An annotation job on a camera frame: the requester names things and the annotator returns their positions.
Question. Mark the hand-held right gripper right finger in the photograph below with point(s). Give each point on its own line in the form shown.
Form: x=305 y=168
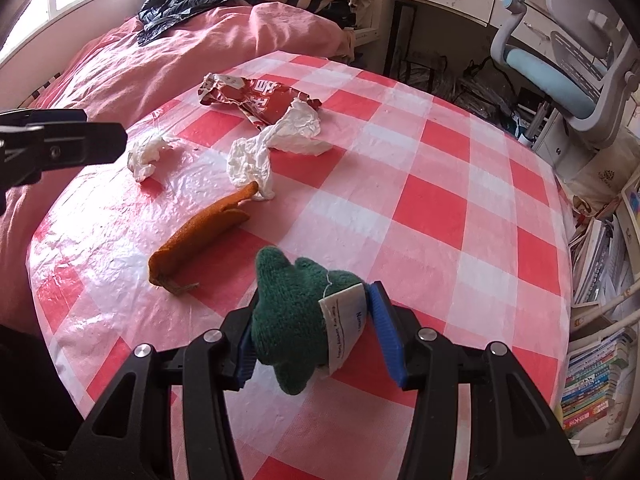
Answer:
x=390 y=335

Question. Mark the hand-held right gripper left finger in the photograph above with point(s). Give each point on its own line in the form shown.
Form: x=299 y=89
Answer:
x=244 y=360

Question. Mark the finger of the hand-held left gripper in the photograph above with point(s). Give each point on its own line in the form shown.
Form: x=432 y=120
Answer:
x=45 y=117
x=85 y=142

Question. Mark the small white tissue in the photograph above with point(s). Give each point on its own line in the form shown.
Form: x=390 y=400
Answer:
x=145 y=157

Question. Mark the green knitted toy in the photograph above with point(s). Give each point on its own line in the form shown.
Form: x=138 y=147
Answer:
x=290 y=300

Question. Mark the pink bed blanket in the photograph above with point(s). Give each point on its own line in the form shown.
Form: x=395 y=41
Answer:
x=150 y=75

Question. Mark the long orange peel piece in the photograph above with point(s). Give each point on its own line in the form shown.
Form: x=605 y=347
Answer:
x=200 y=240

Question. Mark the red white checkered tablecloth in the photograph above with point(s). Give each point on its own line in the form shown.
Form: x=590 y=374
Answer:
x=440 y=200

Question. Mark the red snack wrapper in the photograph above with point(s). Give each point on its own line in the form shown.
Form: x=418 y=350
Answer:
x=250 y=95

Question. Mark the shiny black jacket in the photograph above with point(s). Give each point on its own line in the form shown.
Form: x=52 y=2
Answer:
x=200 y=0

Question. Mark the white bookshelf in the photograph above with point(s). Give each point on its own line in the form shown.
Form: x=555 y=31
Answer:
x=595 y=336

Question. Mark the large crumpled white tissue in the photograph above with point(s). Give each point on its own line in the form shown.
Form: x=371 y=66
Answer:
x=295 y=130

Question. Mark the stack of books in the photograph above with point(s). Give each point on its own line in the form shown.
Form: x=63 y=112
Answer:
x=595 y=385

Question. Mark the clear plastic bag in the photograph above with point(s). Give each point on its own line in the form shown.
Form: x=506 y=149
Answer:
x=480 y=95

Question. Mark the woven shopping bag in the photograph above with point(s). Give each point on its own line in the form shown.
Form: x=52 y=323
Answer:
x=420 y=75

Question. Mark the beige printed tote bag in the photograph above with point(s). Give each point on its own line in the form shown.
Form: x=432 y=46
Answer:
x=605 y=175

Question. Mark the grey blue desk chair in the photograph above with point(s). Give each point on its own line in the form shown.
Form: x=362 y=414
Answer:
x=545 y=80

